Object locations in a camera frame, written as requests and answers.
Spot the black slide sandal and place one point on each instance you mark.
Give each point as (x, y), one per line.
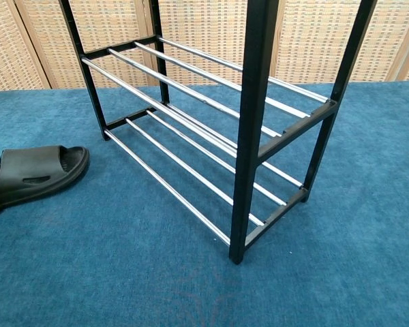
(37, 170)

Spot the black chrome shoe rack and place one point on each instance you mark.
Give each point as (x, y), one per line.
(249, 136)

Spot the blue carpet table cover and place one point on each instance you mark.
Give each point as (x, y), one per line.
(122, 265)

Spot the woven rattan folding screen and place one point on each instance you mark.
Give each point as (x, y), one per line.
(310, 41)

